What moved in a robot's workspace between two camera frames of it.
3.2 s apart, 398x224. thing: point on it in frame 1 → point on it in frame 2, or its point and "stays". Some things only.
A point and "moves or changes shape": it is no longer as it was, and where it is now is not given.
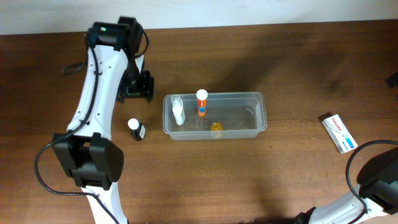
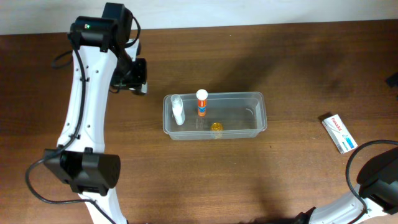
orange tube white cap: [202, 95] stays
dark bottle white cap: [137, 129] moves or changes shape
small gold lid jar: [217, 131] stays
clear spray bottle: [178, 109] stays
